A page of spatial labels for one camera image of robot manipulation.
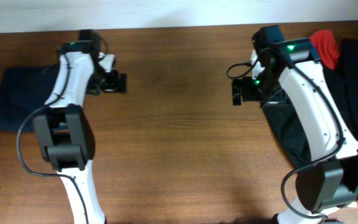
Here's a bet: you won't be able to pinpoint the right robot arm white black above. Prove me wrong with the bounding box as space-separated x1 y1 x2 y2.
232 37 358 223

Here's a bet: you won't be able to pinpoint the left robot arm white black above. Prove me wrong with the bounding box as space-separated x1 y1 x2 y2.
30 40 127 223

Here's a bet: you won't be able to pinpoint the black t-shirt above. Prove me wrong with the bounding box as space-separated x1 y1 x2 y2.
261 43 358 170

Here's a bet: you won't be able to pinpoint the navy blue shorts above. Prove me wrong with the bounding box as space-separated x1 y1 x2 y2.
0 64 59 132

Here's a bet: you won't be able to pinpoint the red garment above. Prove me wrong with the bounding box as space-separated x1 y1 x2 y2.
310 29 341 70

